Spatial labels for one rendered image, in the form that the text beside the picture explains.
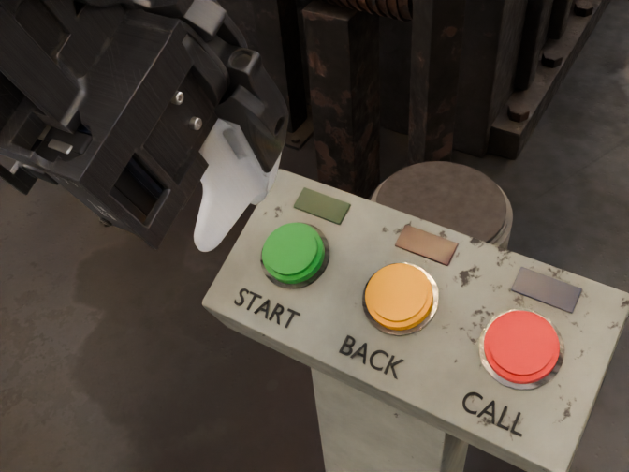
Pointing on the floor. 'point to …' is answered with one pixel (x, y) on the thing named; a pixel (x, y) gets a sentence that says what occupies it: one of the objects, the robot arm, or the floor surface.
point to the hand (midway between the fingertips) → (249, 174)
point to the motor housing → (347, 88)
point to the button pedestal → (416, 343)
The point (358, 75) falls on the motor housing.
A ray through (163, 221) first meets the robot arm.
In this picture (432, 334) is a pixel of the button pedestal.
